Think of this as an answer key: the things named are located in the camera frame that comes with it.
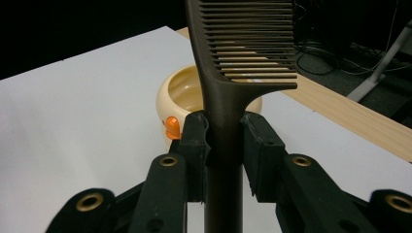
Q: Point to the dark brown comb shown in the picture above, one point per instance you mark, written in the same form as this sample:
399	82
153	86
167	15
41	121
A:
223	113

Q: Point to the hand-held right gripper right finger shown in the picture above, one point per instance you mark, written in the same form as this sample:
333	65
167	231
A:
291	187

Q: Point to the desk with white leg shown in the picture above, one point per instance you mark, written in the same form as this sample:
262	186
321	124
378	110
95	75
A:
372	82

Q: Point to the wooden table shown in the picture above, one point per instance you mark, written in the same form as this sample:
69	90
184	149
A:
356	123

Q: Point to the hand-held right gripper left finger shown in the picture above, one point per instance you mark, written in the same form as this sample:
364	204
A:
168	187

